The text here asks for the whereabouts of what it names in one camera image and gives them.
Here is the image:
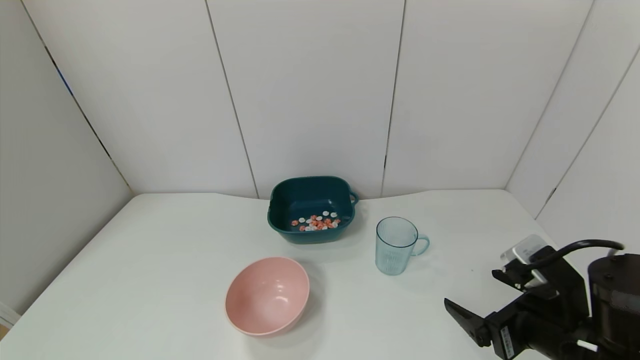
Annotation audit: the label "transparent blue ribbed cup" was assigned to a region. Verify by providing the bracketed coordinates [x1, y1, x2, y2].
[375, 216, 431, 276]

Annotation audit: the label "pink and white solid pieces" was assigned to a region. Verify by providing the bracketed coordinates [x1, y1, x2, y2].
[291, 210, 342, 232]

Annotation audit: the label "pink round bowl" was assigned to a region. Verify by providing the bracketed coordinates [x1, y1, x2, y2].
[225, 257, 311, 336]

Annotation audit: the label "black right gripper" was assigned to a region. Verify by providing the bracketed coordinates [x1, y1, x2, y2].
[443, 268, 584, 360]

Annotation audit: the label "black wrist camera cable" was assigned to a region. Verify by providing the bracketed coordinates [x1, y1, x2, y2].
[530, 239, 626, 271]

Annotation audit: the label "dark teal square basin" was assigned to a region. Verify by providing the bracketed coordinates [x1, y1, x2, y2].
[268, 175, 360, 245]

